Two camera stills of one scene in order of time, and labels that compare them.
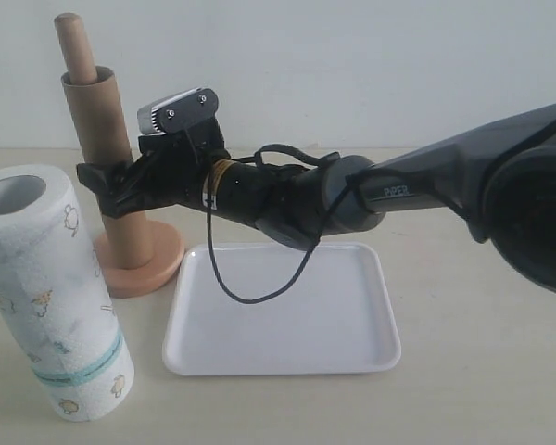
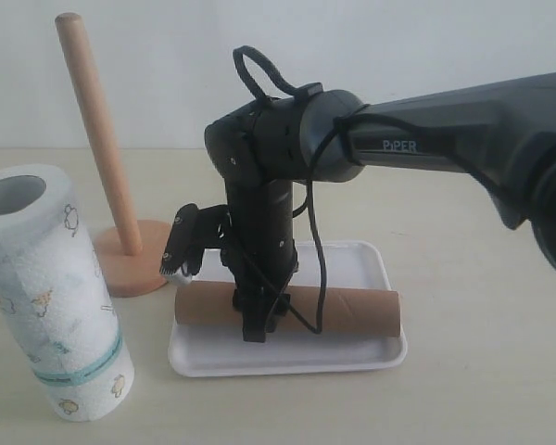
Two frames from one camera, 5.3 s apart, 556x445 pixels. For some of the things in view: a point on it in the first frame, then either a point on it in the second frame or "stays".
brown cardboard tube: x=99 y=113 -> x=353 y=309
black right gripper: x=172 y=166 -> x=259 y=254
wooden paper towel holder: x=164 y=270 stays
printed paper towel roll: x=46 y=291 stays
